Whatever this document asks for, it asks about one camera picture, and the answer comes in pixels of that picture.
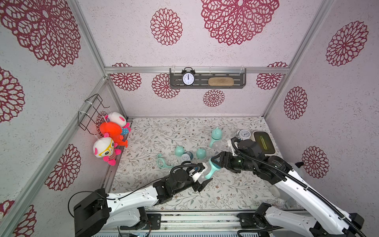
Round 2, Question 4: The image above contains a mint bottle cap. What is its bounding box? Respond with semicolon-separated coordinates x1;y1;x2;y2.
211;127;223;140
196;148;207;160
174;146;185;157

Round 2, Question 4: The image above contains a teal nipple collar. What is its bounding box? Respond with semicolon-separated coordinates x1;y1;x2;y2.
186;151;193;160

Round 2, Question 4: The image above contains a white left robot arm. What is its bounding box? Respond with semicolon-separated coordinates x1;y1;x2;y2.
74;162;215;237

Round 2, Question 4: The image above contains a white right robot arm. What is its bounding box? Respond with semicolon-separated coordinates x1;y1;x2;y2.
189;137;364;237

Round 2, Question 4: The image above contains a cream box dark lid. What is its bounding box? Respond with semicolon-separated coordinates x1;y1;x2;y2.
253;131;276;155

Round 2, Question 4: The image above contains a white small alarm clock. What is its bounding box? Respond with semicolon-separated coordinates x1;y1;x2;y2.
236;129;252;140

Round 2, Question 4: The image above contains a white plush red striped outfit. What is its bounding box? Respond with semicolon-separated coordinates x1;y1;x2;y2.
93;133;121;166

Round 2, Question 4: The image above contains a wooden brush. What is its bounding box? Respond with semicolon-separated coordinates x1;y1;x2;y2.
208;77;234;87

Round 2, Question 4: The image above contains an orange plush toy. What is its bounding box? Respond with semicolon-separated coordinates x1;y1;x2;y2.
99;121;128;148

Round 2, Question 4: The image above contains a white plush blue polka-dot outfit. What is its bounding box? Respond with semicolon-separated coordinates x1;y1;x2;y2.
105;112;131;135

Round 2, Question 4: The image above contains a black alarm clock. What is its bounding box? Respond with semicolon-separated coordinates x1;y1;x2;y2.
182;67;196;86

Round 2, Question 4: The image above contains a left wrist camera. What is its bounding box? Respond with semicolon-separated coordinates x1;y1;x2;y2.
189;168;201;183

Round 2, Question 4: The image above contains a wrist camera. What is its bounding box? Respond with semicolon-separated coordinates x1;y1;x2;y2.
189;168;201;183
227;138;236;156

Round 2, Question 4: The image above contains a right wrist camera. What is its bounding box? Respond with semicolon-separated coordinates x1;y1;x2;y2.
227;138;236;156

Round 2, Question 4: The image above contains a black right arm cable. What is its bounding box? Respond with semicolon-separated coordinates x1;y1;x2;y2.
230;137;368;237

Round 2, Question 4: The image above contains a grey wall shelf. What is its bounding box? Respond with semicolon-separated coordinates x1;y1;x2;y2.
169;68;246;89

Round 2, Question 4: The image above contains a black wire basket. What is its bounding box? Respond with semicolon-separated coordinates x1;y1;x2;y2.
77;93;110;136

